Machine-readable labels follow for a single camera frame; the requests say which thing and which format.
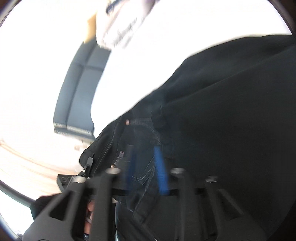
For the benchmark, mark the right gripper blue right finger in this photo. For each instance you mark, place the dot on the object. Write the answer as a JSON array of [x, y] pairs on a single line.
[[162, 175]]

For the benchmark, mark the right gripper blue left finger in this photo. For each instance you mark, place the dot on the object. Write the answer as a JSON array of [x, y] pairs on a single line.
[[130, 166]]

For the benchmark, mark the black denim pants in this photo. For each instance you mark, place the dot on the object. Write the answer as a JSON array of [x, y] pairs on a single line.
[[225, 122]]

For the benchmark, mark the person's left hand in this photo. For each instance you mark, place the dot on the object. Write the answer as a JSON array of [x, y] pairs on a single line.
[[89, 217]]

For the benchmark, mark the dark grey padded headboard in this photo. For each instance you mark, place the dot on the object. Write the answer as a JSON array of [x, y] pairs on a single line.
[[72, 116]]

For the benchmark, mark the mustard yellow cushion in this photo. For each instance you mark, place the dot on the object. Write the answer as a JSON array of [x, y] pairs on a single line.
[[90, 29]]

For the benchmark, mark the folded beige grey duvet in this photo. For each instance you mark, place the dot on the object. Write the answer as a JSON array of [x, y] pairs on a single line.
[[117, 20]]

